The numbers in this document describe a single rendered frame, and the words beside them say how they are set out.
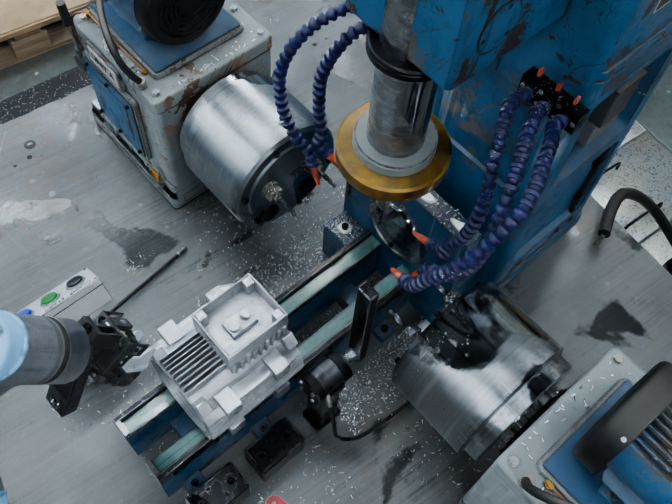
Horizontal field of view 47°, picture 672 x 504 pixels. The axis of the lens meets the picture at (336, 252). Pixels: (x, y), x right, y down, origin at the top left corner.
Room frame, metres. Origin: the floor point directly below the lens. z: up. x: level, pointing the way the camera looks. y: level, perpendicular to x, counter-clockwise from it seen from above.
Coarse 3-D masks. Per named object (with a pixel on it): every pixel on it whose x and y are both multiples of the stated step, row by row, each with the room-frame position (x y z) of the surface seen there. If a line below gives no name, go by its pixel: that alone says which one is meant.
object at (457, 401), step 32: (480, 288) 0.60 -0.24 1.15; (448, 320) 0.53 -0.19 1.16; (480, 320) 0.53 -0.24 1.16; (512, 320) 0.54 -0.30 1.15; (416, 352) 0.48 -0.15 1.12; (448, 352) 0.48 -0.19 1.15; (480, 352) 0.48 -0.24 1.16; (512, 352) 0.48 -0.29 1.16; (544, 352) 0.49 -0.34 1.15; (416, 384) 0.44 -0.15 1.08; (448, 384) 0.44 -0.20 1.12; (480, 384) 0.43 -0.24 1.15; (512, 384) 0.43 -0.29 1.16; (544, 384) 0.44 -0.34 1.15; (448, 416) 0.40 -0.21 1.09; (480, 416) 0.39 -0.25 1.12; (512, 416) 0.39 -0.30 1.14; (480, 448) 0.35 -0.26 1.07
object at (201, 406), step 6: (288, 330) 0.52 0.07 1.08; (282, 336) 0.50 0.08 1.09; (288, 336) 0.50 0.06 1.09; (294, 336) 0.51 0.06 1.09; (156, 342) 0.48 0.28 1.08; (282, 342) 0.50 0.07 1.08; (288, 342) 0.50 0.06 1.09; (294, 342) 0.50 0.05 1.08; (156, 348) 0.46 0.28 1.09; (162, 348) 0.46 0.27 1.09; (288, 348) 0.49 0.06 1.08; (156, 354) 0.45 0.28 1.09; (162, 354) 0.45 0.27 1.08; (156, 360) 0.44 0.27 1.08; (198, 402) 0.38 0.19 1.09; (204, 402) 0.38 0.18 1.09; (198, 408) 0.37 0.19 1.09; (204, 408) 0.37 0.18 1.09; (210, 408) 0.37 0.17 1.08; (198, 414) 0.36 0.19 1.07; (204, 414) 0.36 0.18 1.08; (204, 432) 0.36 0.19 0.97; (210, 438) 0.36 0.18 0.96
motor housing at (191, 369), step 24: (192, 336) 0.48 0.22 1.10; (168, 360) 0.44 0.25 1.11; (192, 360) 0.44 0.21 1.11; (216, 360) 0.45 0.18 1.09; (288, 360) 0.48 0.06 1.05; (168, 384) 0.45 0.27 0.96; (192, 384) 0.40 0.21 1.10; (216, 384) 0.41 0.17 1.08; (240, 384) 0.42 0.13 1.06; (264, 384) 0.43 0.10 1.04; (192, 408) 0.41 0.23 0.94; (216, 408) 0.38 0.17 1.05; (216, 432) 0.35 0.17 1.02
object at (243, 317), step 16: (240, 288) 0.57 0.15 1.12; (256, 288) 0.57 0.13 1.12; (208, 304) 0.52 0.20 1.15; (224, 304) 0.54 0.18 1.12; (240, 304) 0.54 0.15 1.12; (256, 304) 0.55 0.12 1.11; (272, 304) 0.54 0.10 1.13; (192, 320) 0.50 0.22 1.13; (208, 320) 0.51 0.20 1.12; (224, 320) 0.51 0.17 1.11; (240, 320) 0.51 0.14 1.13; (256, 320) 0.51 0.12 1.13; (272, 320) 0.52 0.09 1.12; (208, 336) 0.47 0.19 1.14; (224, 336) 0.48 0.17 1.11; (240, 336) 0.49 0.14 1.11; (256, 336) 0.48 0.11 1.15; (272, 336) 0.49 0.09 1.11; (224, 352) 0.44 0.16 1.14; (240, 352) 0.45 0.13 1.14; (256, 352) 0.47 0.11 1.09
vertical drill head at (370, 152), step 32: (416, 0) 0.69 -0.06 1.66; (384, 32) 0.72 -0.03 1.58; (384, 96) 0.70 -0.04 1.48; (416, 96) 0.70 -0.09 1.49; (352, 128) 0.76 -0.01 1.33; (384, 128) 0.70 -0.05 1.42; (416, 128) 0.70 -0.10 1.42; (352, 160) 0.70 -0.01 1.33; (384, 160) 0.69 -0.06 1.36; (416, 160) 0.69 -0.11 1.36; (448, 160) 0.72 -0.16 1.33; (384, 192) 0.65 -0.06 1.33; (416, 192) 0.66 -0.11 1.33
